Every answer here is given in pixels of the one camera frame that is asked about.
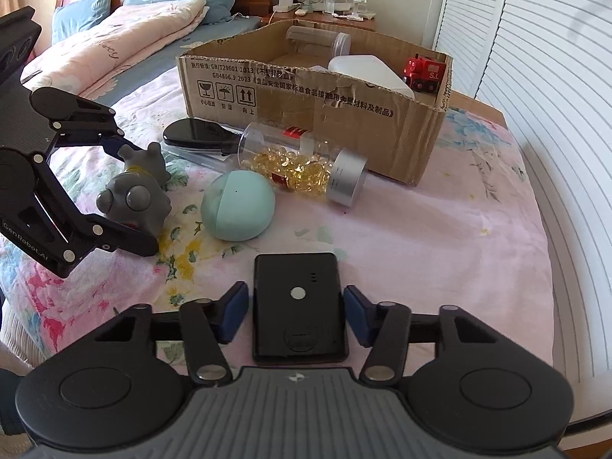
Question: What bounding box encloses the grey squeeze toy dog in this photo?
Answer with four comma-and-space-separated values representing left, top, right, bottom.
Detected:
96, 142, 171, 237

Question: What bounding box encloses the black rectangular device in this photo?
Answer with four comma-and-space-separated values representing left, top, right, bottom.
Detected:
252, 252, 348, 366

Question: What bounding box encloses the black glossy oval case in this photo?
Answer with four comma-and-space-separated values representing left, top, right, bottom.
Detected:
163, 118, 241, 155

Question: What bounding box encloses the clear jar of yellow capsules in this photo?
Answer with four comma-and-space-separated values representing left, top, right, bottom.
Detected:
236, 122, 367, 207

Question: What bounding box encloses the pink floral quilt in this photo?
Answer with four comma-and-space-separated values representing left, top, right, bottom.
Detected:
21, 0, 210, 99

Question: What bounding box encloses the clear flat plastic box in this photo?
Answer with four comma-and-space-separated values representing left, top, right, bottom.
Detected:
162, 124, 242, 173

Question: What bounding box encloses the mint green oval case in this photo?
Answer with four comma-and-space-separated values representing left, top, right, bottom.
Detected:
200, 170, 276, 241

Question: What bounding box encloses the floral pink table cloth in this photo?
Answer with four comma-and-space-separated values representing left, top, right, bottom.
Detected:
0, 66, 556, 374

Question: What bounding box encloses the brown cardboard box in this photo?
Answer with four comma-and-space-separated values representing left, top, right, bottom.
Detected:
176, 21, 452, 186

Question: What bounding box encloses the white power strip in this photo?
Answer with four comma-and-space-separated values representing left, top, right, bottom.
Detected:
273, 0, 300, 13

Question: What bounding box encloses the empty clear plastic jar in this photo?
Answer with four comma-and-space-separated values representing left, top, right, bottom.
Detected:
285, 25, 352, 58

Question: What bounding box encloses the clear spray bottle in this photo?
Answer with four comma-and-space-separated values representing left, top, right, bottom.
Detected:
322, 0, 335, 15

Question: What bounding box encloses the white plastic container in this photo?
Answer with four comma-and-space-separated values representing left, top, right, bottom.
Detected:
328, 55, 415, 99

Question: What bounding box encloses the wooden nightstand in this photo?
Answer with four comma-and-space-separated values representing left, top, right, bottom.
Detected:
260, 13, 376, 32

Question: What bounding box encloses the white louvered closet door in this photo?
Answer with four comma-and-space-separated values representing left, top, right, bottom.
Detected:
433, 0, 611, 427

